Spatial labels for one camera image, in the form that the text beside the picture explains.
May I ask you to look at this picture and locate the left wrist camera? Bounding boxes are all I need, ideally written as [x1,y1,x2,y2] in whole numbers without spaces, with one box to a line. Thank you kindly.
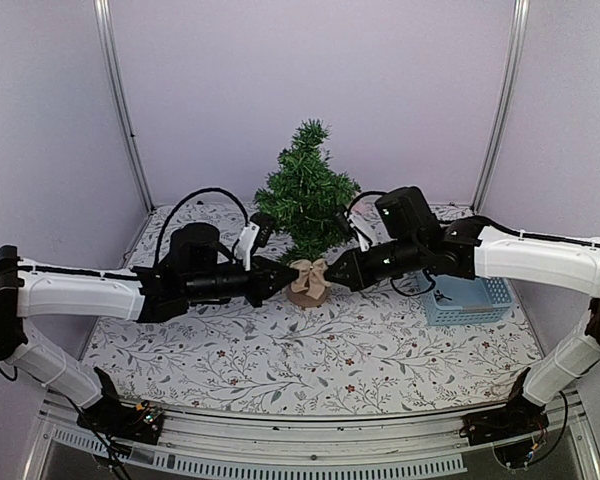
[234,212,275,271]

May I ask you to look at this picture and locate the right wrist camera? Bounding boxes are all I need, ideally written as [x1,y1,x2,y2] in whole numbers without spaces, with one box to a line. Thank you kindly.
[336,209,378,252]

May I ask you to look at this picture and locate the red berry twig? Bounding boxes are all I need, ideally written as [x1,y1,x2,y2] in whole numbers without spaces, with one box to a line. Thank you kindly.
[434,290,452,302]

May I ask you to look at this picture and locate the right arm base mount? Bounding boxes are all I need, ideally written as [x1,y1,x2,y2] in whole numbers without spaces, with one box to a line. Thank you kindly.
[459,406,549,470]

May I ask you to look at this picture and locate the right aluminium frame post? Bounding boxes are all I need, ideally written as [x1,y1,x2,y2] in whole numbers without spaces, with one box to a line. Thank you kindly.
[471,0,530,212]

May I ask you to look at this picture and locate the light blue plastic basket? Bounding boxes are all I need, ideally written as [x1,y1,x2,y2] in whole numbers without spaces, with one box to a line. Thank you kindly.
[417,274,514,326]

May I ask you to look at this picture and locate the floral patterned table mat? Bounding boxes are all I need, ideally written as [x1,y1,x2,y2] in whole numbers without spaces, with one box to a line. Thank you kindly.
[77,201,549,417]

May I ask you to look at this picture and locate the aluminium frame post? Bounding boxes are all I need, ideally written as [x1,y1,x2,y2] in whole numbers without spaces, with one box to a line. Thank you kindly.
[93,0,155,213]
[471,0,530,212]

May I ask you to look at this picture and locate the small green christmas tree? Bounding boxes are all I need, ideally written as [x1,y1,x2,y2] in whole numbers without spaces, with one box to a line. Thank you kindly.
[253,118,362,307]

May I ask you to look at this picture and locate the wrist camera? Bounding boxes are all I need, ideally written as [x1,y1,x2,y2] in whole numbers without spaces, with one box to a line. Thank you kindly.
[234,212,275,271]
[336,209,378,252]

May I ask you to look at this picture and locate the left aluminium frame post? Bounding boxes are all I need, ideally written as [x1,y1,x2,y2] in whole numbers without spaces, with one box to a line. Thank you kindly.
[93,0,155,213]

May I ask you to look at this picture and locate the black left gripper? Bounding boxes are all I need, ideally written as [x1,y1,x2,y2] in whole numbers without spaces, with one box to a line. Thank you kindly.
[184,256,299,308]

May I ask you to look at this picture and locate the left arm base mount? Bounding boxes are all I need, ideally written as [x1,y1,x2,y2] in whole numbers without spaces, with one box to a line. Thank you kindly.
[77,398,164,445]

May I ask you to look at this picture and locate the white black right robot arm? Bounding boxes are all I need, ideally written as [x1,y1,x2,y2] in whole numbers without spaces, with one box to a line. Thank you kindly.
[324,186,600,445]

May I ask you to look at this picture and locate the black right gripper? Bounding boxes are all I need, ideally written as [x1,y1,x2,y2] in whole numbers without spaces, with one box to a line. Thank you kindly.
[323,236,424,294]

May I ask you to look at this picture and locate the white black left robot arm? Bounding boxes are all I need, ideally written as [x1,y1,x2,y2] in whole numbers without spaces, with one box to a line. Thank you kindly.
[0,222,298,434]

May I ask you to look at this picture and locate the aluminium front rail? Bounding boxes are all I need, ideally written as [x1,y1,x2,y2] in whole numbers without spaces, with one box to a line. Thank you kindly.
[23,390,600,479]

